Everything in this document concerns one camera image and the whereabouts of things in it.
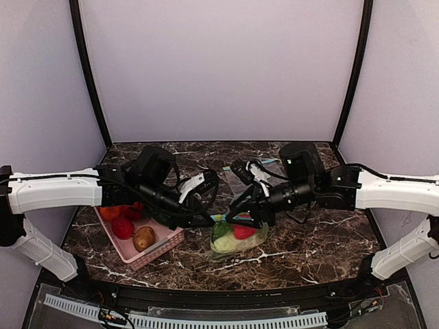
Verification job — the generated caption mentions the red toy tomato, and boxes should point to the red toy tomato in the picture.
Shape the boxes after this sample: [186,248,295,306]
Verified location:
[233,225,258,240]

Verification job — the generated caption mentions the green toy leafy vegetable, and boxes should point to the green toy leafy vegetable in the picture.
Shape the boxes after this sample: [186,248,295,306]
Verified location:
[213,221,233,240]

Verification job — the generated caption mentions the pink perforated plastic basket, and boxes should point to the pink perforated plastic basket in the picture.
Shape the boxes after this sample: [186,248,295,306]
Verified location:
[95,207,185,271]

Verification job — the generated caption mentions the clear zip bag blue zipper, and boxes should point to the clear zip bag blue zipper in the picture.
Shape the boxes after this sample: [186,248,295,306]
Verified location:
[210,215,269,262]

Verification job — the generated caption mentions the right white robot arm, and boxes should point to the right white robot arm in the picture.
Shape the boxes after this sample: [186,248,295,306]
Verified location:
[226,141,438,282]

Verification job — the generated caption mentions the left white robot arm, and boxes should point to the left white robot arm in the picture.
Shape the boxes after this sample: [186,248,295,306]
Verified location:
[1,146,219,284]

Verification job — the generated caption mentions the dark green toy cucumber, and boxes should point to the dark green toy cucumber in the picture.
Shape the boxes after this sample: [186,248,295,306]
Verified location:
[150,210,169,226]

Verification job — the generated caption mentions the brown toy potato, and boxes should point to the brown toy potato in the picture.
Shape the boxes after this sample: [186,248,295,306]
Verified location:
[132,226,156,252]

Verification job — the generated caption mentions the red toy fruit left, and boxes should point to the red toy fruit left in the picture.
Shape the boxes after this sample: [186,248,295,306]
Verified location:
[121,202,144,221]

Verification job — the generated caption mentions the red toy fruit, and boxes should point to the red toy fruit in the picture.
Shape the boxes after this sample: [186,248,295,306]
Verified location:
[121,202,144,221]
[112,217,134,240]

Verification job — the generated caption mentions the red toy fruit front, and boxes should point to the red toy fruit front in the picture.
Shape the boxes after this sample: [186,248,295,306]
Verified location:
[112,217,134,240]

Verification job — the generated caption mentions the orange toy fruit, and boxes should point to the orange toy fruit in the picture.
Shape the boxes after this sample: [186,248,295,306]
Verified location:
[99,206,123,222]

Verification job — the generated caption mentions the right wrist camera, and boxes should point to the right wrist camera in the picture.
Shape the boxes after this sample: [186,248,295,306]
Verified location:
[230,159,272,197]

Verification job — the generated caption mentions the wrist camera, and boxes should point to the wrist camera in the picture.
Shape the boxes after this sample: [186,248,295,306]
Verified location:
[230,159,272,197]
[178,169,218,204]

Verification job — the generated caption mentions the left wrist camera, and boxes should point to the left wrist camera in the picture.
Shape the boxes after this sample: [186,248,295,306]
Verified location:
[178,169,218,204]

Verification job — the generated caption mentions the black front rail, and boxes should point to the black front rail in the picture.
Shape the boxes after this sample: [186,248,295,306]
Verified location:
[60,263,418,315]

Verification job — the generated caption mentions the white slotted cable duct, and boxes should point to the white slotted cable duct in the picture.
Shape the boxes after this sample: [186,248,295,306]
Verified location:
[44,294,328,328]

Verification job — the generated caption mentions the right black frame post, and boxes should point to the right black frame post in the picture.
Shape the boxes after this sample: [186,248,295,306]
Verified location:
[332,0,374,148]

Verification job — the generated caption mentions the black frame post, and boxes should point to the black frame post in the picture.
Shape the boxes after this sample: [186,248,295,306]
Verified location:
[69,0,113,149]
[332,0,374,148]

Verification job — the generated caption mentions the left black frame post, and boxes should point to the left black frame post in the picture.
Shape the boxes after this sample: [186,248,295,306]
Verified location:
[69,0,113,149]

